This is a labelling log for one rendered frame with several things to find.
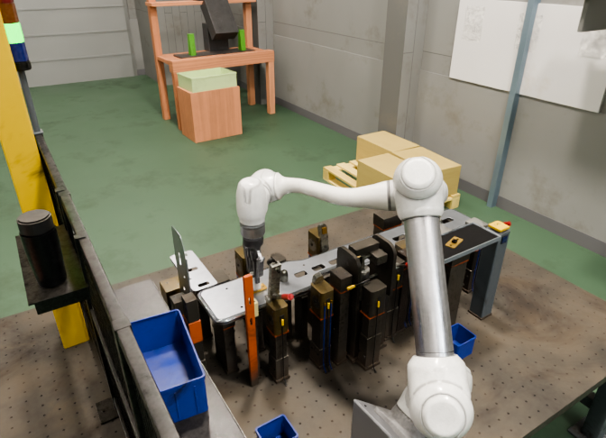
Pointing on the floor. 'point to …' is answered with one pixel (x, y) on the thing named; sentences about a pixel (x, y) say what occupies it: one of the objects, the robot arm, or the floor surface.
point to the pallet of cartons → (383, 161)
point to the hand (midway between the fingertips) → (255, 280)
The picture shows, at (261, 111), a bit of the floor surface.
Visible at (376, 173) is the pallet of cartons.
